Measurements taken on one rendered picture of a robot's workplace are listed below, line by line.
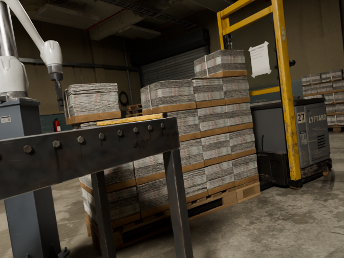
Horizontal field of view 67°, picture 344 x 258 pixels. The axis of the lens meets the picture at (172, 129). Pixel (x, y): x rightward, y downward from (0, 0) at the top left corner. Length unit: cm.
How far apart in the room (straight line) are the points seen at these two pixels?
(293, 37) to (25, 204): 769
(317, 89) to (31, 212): 582
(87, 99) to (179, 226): 99
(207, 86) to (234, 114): 36
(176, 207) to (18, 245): 112
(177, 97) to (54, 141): 137
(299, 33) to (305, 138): 583
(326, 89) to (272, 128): 372
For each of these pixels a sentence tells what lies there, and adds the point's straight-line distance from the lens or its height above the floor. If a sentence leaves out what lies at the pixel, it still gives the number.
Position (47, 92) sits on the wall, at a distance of 897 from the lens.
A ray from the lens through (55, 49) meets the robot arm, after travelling 185.
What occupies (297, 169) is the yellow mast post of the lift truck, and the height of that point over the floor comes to 19.
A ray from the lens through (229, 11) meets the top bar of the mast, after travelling 303.
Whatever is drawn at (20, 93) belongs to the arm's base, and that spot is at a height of 104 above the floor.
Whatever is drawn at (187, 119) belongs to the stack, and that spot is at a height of 76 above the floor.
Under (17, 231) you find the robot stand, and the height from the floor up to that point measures 26.
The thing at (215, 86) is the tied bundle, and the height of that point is 99.
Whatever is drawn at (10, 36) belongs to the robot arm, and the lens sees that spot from 206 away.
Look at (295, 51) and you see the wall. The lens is 827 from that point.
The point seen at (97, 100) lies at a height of 96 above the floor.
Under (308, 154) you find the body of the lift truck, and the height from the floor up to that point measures 27.
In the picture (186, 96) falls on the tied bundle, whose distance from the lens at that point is 198.
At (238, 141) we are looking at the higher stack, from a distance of 229.
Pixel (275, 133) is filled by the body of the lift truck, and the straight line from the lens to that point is 279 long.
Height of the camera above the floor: 81
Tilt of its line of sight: 3 degrees down
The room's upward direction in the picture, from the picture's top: 7 degrees counter-clockwise
